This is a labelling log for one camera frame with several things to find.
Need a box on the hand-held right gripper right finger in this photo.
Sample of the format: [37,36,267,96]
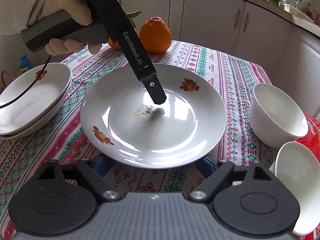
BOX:
[189,156,274,202]

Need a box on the person's left forearm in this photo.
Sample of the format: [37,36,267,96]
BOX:
[0,0,57,37]

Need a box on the white plate with fruit print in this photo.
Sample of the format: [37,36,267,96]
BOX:
[79,62,227,169]
[0,62,72,135]
[0,75,73,140]

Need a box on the blue toy figure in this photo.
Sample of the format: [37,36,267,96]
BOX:
[20,55,33,74]

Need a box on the black cable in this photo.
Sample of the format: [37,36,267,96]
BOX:
[0,54,52,108]

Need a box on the person's left hand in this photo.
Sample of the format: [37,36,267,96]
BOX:
[27,0,110,55]

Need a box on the white bowl with pink print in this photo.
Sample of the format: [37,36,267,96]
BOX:
[274,141,320,236]
[250,83,309,149]

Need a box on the red printed carton box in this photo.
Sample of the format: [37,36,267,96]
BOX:
[295,112,320,155]

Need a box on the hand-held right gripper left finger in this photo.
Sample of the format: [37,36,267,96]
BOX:
[37,155,119,202]

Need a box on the white plastic tray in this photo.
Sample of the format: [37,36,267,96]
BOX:
[284,4,314,23]

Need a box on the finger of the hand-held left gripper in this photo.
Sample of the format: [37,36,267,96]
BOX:
[140,73,167,105]

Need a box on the patterned tablecloth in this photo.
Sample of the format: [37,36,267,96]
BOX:
[0,40,280,240]

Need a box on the wicker basket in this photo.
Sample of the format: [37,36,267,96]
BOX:
[0,71,14,89]

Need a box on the orange fruit with green leaf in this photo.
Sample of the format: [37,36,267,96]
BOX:
[107,11,143,50]

